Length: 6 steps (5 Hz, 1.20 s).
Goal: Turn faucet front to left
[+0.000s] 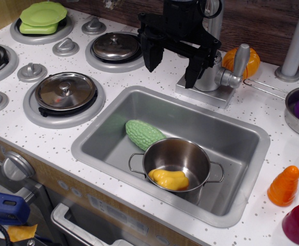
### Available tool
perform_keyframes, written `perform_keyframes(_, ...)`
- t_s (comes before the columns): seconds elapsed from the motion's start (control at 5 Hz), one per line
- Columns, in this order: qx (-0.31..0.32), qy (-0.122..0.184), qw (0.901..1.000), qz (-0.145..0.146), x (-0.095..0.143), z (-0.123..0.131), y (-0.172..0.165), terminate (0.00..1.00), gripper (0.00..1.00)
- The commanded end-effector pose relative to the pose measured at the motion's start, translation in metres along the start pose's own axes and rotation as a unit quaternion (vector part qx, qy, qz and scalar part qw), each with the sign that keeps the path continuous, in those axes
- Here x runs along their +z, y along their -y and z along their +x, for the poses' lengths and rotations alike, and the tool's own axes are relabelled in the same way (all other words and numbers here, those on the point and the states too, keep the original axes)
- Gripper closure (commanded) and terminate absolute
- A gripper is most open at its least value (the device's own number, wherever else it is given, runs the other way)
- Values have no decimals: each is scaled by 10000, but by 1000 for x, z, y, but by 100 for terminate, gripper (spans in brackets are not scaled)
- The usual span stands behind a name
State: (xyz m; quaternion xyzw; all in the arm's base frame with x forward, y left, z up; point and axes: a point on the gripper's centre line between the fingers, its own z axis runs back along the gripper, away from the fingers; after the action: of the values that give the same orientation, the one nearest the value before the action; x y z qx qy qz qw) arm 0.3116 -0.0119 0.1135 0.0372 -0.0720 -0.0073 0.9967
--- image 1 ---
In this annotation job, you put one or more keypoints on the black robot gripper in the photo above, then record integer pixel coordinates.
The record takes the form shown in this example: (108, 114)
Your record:
(179, 29)

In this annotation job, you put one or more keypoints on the silver toy faucet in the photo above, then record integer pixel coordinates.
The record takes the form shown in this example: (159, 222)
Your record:
(217, 85)

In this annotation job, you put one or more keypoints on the orange toy pumpkin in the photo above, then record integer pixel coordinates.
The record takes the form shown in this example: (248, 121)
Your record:
(252, 65)

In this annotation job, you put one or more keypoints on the steel pot lid rear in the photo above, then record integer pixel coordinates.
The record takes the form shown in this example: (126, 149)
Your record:
(115, 46)

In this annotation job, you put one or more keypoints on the steel pot lid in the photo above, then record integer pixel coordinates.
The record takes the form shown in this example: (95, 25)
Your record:
(65, 91)
(115, 46)

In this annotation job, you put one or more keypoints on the green bumpy toy gourd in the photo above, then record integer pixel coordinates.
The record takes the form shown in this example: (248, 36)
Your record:
(143, 134)

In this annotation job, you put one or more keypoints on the grey stove knob top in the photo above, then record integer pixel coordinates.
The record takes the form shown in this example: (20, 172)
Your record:
(93, 27)

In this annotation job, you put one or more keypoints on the grey toy sink basin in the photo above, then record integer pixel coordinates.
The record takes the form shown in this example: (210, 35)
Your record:
(238, 146)

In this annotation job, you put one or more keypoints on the grey stove knob upper-middle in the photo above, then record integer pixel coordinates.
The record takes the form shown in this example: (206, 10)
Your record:
(66, 47)

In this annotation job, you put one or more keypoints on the grey vertical pole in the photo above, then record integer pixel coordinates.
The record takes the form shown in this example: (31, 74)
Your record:
(289, 70)

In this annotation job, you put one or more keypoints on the steel pot lid front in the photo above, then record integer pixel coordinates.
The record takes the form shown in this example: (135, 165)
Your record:
(65, 91)

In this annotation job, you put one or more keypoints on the yellow toy bell pepper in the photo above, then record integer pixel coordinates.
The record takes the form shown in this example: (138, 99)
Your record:
(170, 180)

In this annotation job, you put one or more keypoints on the green toy plate lower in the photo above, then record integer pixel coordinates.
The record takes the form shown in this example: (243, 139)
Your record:
(28, 29)

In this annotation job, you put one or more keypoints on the green toy plate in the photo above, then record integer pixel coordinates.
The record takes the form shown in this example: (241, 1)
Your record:
(43, 14)
(28, 29)

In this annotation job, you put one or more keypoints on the green toy plate upper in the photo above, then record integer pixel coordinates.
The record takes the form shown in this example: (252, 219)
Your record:
(43, 14)

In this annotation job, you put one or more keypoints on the grey stove knob middle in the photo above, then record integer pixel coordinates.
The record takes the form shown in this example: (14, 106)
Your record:
(31, 73)

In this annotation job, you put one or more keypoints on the orange toy carrot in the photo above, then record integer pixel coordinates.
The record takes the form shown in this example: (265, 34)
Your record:
(283, 189)

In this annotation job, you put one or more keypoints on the grey oven dial knob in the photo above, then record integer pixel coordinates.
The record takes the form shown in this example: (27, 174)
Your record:
(16, 168)

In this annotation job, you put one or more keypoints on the blue plastic clamp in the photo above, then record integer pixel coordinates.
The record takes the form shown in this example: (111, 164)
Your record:
(13, 210)

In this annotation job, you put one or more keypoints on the small steel two-handled pot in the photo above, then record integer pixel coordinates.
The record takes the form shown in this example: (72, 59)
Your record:
(176, 154)

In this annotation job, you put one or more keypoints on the steel saucepan with handle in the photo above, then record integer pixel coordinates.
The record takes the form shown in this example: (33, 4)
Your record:
(290, 98)

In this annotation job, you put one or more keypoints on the grey oven door handle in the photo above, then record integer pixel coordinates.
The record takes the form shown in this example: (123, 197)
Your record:
(58, 218)

